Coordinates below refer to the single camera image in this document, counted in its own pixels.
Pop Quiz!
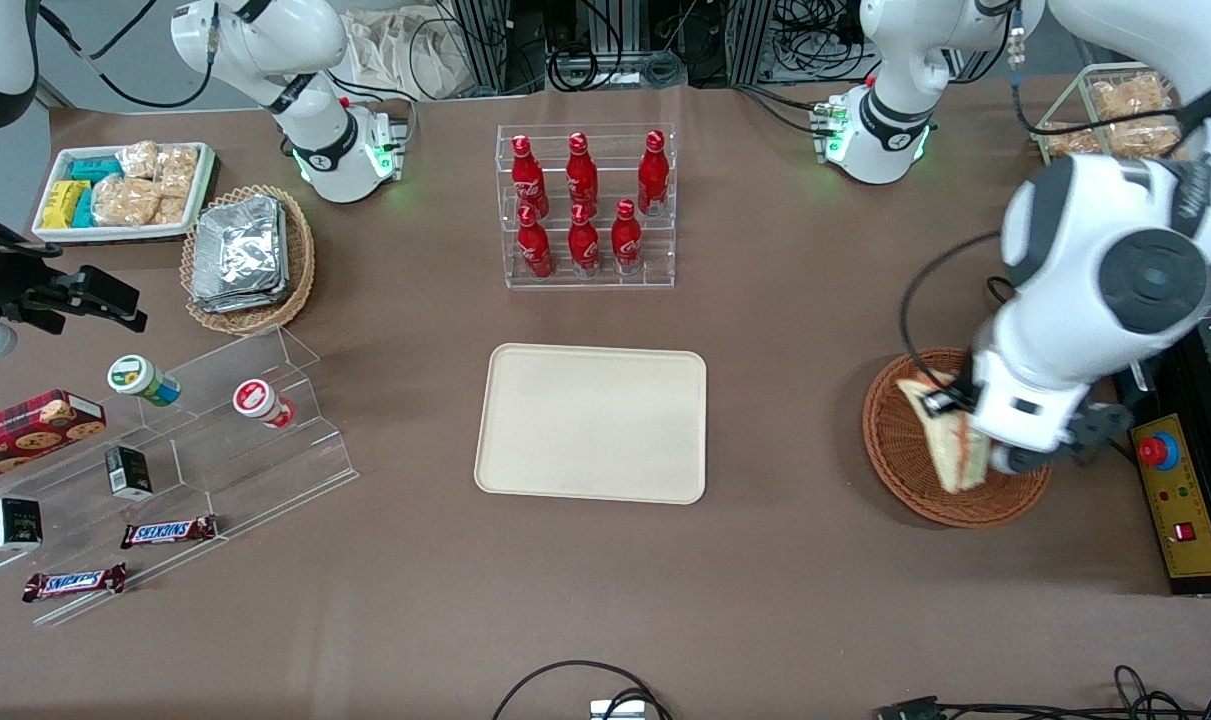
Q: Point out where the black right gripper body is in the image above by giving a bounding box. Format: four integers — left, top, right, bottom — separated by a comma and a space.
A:
0, 232, 79, 335

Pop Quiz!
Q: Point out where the triangle sandwich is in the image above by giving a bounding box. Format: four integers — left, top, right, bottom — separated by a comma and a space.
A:
896, 369, 992, 495

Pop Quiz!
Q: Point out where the white rectangular snack tray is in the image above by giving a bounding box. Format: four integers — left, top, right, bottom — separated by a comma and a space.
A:
32, 141, 217, 245

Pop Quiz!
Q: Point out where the round brown wicker basket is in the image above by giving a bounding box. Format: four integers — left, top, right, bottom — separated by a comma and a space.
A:
862, 346, 1055, 529

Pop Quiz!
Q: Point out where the oval light wicker basket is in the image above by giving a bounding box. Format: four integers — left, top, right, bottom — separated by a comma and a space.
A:
180, 184, 317, 336

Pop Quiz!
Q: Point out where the cream rectangular tray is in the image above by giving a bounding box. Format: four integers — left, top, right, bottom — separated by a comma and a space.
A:
474, 343, 709, 506

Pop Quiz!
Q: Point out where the green lid yogurt cup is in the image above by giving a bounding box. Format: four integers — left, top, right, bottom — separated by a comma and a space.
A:
106, 354, 182, 409

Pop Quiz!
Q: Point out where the yellow snack packet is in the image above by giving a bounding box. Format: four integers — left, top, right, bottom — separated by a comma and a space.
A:
42, 179, 92, 230

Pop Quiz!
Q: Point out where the silver foil packet stack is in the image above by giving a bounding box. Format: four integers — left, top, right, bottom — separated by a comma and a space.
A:
191, 194, 289, 314

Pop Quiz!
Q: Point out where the red cookie box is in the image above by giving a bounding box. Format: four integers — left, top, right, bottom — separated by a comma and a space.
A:
0, 389, 108, 475

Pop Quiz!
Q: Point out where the red lid yogurt cup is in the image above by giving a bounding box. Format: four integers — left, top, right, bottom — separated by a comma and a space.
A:
232, 378, 295, 430

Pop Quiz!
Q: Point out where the small black carton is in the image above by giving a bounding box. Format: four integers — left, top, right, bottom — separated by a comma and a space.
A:
0, 496, 44, 554
104, 445, 155, 502

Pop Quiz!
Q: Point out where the yellow control panel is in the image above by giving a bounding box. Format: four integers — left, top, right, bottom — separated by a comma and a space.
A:
1136, 414, 1211, 582

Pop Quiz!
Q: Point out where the clear acrylic stepped shelf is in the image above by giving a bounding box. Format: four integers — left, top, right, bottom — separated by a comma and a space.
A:
0, 325, 359, 629

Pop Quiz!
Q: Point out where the snickers chocolate bar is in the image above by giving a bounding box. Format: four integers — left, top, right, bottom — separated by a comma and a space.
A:
119, 514, 219, 551
21, 562, 129, 604

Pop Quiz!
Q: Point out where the bagged fried snack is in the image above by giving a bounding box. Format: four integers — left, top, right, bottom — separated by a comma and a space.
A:
1089, 74, 1172, 123
1044, 121, 1102, 160

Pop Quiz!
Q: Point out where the red cola bottle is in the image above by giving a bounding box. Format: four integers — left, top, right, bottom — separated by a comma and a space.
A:
510, 134, 550, 217
566, 131, 600, 216
516, 204, 555, 280
610, 197, 644, 275
567, 202, 602, 277
637, 129, 670, 217

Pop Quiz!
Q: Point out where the clear acrylic bottle rack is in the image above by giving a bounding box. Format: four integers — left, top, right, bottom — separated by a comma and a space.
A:
496, 122, 679, 292

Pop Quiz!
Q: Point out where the white cloth bag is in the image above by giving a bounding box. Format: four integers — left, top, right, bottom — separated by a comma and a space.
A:
342, 7, 477, 102

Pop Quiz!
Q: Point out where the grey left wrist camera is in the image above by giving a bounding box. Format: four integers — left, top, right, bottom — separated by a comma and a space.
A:
992, 401, 1136, 477

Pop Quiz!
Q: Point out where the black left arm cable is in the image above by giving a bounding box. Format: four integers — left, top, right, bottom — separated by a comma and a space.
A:
899, 231, 1006, 377

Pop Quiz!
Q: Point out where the white wire snack rack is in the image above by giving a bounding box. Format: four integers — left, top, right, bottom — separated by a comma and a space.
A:
1029, 61, 1206, 169

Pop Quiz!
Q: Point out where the black cable with connector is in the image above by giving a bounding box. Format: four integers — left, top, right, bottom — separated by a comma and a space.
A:
873, 664, 1211, 720

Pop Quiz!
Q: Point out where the black looped cable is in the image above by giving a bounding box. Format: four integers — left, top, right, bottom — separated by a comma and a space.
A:
491, 659, 673, 720

